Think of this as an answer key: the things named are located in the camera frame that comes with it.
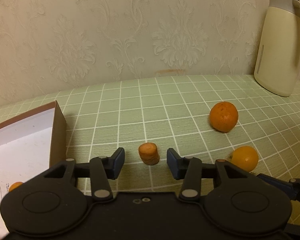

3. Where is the small carrot cylinder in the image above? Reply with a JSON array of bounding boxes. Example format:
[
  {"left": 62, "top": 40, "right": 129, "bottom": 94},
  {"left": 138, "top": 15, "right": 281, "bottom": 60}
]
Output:
[{"left": 138, "top": 142, "right": 160, "bottom": 165}]

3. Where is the small orange kumquat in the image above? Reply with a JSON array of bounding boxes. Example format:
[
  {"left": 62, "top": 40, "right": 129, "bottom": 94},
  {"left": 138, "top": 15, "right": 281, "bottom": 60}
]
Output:
[{"left": 230, "top": 146, "right": 259, "bottom": 172}]

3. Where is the orange tangerine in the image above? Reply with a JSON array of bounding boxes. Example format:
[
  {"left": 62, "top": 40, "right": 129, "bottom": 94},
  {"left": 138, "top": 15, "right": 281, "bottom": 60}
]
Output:
[{"left": 209, "top": 101, "right": 238, "bottom": 133}]

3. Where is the oval orange kumquat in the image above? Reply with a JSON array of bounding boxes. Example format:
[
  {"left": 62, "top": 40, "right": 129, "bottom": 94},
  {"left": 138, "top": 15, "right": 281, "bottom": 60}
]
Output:
[{"left": 8, "top": 181, "right": 23, "bottom": 192}]

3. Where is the brown cardboard tray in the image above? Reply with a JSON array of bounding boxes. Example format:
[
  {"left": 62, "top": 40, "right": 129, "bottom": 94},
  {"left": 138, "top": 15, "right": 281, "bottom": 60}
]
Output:
[{"left": 0, "top": 101, "right": 66, "bottom": 239}]

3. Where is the cream thermos jug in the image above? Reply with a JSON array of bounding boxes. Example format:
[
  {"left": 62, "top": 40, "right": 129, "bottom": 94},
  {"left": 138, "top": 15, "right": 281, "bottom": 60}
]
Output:
[{"left": 254, "top": 0, "right": 300, "bottom": 97}]

